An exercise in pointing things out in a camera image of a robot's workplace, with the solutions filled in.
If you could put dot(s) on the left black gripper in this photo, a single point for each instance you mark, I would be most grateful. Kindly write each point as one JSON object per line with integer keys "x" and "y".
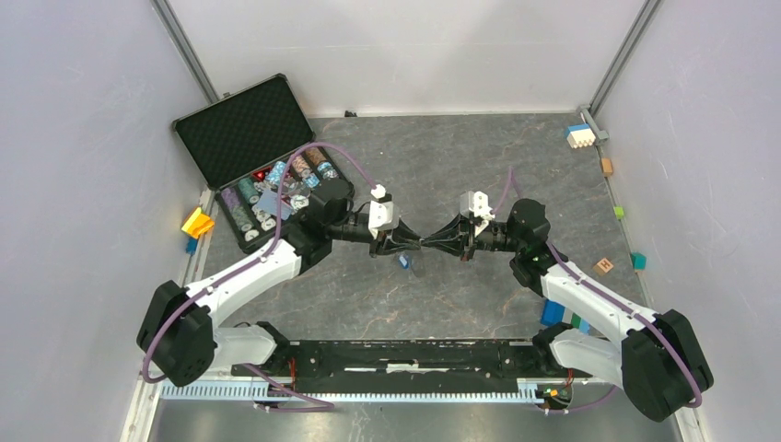
{"x": 392, "y": 241}

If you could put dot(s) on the blue green brick stack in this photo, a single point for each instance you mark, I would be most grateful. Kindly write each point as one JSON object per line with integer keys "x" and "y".
{"x": 554, "y": 313}

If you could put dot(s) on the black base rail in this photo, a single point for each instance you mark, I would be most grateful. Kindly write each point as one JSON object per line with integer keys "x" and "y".
{"x": 409, "y": 366}

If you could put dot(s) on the yellow orange toy block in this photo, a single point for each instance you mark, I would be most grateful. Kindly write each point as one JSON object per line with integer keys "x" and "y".
{"x": 197, "y": 223}

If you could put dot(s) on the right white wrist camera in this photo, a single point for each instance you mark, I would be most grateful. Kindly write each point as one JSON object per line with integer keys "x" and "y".
{"x": 476, "y": 204}

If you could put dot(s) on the teal small block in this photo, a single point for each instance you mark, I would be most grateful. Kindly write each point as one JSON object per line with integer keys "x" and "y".
{"x": 638, "y": 260}

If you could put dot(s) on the blue white toy brick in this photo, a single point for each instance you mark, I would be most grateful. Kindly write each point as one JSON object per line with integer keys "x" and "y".
{"x": 580, "y": 135}

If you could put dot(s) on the small blue block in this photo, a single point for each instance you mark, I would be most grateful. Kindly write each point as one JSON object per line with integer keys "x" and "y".
{"x": 191, "y": 245}

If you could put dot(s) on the grey slotted cable duct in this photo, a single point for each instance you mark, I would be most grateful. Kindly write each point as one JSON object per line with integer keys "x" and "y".
{"x": 257, "y": 390}

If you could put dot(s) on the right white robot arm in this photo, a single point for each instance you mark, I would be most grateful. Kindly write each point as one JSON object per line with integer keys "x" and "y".
{"x": 654, "y": 358}

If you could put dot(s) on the small orange patterned block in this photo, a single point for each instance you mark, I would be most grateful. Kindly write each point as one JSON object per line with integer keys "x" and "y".
{"x": 603, "y": 266}

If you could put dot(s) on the blue key tag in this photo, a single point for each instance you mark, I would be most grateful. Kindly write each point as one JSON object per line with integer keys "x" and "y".
{"x": 405, "y": 261}

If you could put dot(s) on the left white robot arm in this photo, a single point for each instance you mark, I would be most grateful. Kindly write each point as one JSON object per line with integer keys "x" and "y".
{"x": 181, "y": 334}

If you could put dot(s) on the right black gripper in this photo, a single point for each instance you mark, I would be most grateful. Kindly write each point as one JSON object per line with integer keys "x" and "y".
{"x": 448, "y": 238}

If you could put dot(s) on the black poker chip case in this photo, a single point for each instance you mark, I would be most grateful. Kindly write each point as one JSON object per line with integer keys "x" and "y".
{"x": 241, "y": 145}

